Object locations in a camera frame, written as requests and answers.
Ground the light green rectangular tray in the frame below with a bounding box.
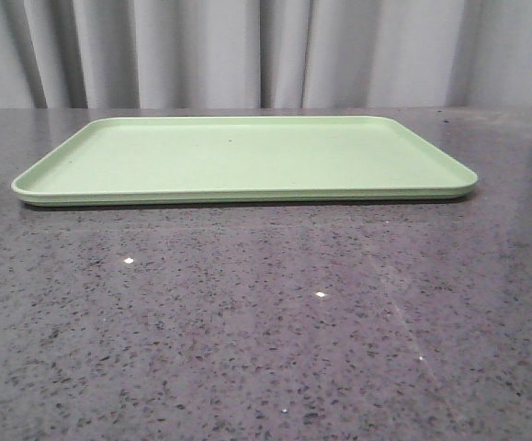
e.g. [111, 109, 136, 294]
[11, 116, 478, 207]

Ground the white pleated curtain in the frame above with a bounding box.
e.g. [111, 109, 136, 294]
[0, 1, 532, 108]

